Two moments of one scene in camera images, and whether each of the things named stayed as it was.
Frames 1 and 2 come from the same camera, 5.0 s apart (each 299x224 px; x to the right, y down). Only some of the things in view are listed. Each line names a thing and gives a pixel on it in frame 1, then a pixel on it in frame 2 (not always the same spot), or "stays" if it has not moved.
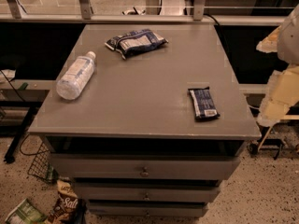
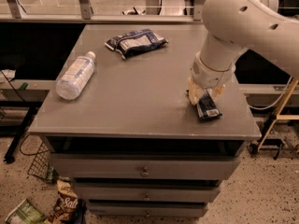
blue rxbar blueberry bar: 204,108 stays
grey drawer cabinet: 147,119 stays
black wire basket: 40,166 stays
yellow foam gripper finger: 269,44 → 217,91
